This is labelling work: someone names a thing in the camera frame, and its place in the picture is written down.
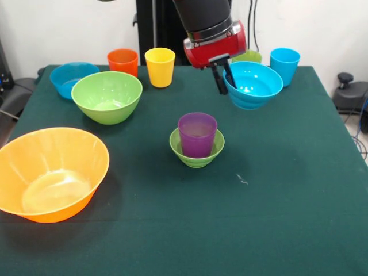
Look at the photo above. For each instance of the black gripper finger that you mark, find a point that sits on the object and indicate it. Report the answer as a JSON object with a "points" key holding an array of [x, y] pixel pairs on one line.
{"points": [[220, 82], [230, 76]]}

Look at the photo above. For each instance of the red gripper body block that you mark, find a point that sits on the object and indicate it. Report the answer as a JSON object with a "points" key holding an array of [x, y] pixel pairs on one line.
{"points": [[221, 49]]}

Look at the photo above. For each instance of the small cyan bowl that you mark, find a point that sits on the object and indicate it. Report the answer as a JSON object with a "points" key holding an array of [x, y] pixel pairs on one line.
{"points": [[256, 92]]}

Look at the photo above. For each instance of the purple cup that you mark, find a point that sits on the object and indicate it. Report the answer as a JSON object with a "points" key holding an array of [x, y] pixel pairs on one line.
{"points": [[197, 143]]}

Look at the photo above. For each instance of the small green bowl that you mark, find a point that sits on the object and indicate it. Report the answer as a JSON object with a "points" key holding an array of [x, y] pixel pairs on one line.
{"points": [[197, 162]]}

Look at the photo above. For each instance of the large green bowl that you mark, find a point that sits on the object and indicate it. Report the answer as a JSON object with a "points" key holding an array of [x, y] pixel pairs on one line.
{"points": [[106, 97]]}

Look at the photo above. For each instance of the green cup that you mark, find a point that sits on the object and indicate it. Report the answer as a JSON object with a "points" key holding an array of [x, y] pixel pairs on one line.
{"points": [[251, 57]]}

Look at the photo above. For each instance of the blue cup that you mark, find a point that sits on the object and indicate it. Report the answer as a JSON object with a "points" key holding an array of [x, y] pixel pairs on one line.
{"points": [[287, 63]]}

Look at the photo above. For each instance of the yellow cup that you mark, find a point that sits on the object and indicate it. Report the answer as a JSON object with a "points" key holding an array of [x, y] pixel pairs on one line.
{"points": [[160, 72]]}

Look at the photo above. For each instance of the red-orange cup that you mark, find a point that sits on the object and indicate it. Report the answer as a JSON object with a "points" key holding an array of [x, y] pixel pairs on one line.
{"points": [[123, 61]]}

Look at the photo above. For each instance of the grey base with black knob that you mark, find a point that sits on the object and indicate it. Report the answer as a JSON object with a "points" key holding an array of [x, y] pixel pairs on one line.
{"points": [[349, 97]]}

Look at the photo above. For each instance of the dark green tablecloth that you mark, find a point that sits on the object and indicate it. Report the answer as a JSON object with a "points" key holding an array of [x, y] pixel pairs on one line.
{"points": [[201, 215]]}

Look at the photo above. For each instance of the large blue bowl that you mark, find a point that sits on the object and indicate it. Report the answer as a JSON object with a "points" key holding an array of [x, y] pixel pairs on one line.
{"points": [[63, 77]]}

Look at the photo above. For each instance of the large orange bowl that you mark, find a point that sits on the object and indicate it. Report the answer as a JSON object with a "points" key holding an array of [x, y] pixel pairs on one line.
{"points": [[51, 178]]}

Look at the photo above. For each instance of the grey floor base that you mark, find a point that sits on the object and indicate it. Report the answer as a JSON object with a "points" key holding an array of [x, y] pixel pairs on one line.
{"points": [[17, 95]]}

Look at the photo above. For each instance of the black equipment box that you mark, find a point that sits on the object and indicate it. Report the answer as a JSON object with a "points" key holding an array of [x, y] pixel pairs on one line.
{"points": [[5, 72]]}

